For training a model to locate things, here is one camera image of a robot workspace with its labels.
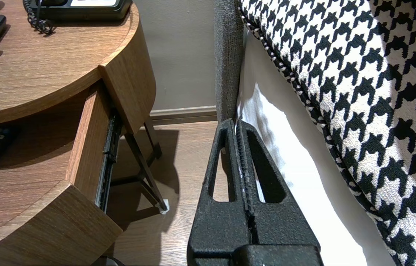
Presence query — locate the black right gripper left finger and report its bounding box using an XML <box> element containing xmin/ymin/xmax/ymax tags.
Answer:
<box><xmin>187</xmin><ymin>118</ymin><xmax>258</xmax><ymax>258</ymax></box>

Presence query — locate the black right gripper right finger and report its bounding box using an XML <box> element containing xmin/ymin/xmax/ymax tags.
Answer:
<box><xmin>237</xmin><ymin>119</ymin><xmax>322</xmax><ymax>247</ymax></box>

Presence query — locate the wooden nightstand drawer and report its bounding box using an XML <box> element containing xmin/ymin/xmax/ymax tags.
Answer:
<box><xmin>0</xmin><ymin>83</ymin><xmax>124</xmax><ymax>259</ymax></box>

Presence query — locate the white bed sheet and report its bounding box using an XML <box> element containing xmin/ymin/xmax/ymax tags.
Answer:
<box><xmin>237</xmin><ymin>30</ymin><xmax>396</xmax><ymax>266</ymax></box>

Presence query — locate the black and white desk telephone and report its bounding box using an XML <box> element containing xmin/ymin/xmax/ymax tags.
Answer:
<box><xmin>31</xmin><ymin>0</ymin><xmax>133</xmax><ymax>21</ymax></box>

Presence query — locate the brown skirting board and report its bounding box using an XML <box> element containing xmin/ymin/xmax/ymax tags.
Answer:
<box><xmin>149</xmin><ymin>105</ymin><xmax>219</xmax><ymax>126</ymax></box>

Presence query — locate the houndstooth black and white pillow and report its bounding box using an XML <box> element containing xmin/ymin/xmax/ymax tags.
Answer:
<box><xmin>238</xmin><ymin>0</ymin><xmax>416</xmax><ymax>266</ymax></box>

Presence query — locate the grey upholstered headboard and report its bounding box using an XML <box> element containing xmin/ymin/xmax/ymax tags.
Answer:
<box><xmin>213</xmin><ymin>0</ymin><xmax>247</xmax><ymax>124</ymax></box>

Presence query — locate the black coiled telephone cord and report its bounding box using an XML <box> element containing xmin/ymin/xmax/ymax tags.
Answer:
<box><xmin>23</xmin><ymin>0</ymin><xmax>55</xmax><ymax>35</ymax></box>

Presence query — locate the black metal nightstand leg frame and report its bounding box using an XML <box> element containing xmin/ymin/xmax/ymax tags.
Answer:
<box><xmin>110</xmin><ymin>116</ymin><xmax>169</xmax><ymax>215</ymax></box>

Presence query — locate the black drawer slide rail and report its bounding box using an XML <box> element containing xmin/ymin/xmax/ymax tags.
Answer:
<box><xmin>95</xmin><ymin>111</ymin><xmax>123</xmax><ymax>213</ymax></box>

